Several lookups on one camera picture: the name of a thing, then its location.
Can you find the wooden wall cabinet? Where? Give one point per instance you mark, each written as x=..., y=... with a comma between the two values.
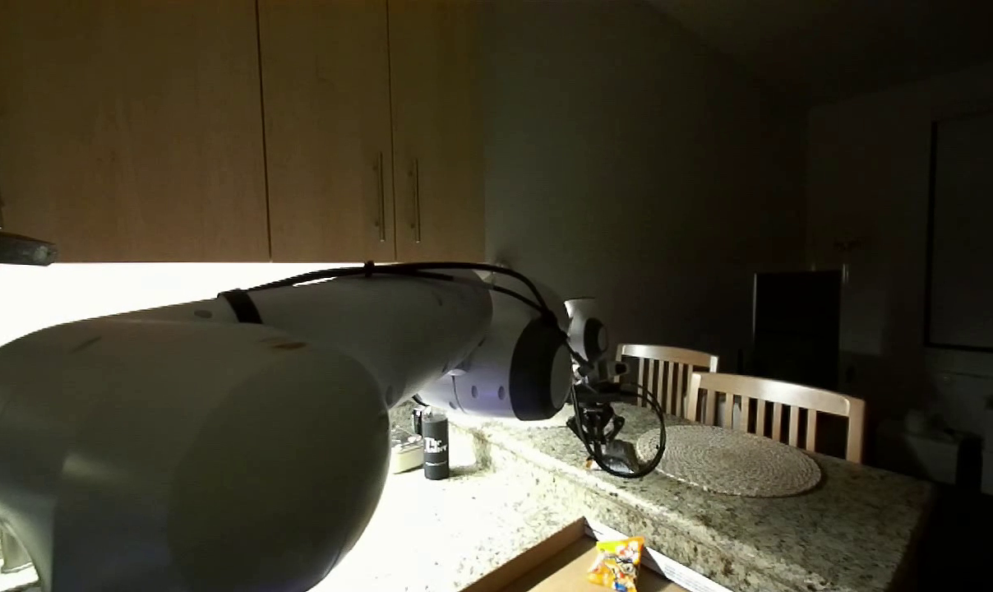
x=136, y=120

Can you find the black bottle wooden cap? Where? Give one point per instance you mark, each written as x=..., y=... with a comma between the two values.
x=436, y=447

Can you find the small grey container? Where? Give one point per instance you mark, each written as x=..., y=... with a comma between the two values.
x=412, y=454

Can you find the wooden slat-back chair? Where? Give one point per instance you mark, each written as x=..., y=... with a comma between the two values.
x=779, y=391
x=672, y=355

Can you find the white appliance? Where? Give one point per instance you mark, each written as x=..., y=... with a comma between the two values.
x=969, y=429

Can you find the flat cardboard box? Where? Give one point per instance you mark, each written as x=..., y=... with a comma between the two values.
x=551, y=571

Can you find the dark framed wall board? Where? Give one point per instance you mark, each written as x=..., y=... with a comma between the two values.
x=979, y=230

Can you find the small white cup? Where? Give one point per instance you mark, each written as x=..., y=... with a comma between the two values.
x=468, y=447

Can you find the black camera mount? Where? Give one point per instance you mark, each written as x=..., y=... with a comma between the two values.
x=3, y=247

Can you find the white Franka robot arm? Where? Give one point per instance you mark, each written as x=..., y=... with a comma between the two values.
x=188, y=461

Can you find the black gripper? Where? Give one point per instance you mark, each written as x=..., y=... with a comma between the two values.
x=597, y=400

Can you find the round woven placemat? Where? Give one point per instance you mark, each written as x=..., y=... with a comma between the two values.
x=737, y=461

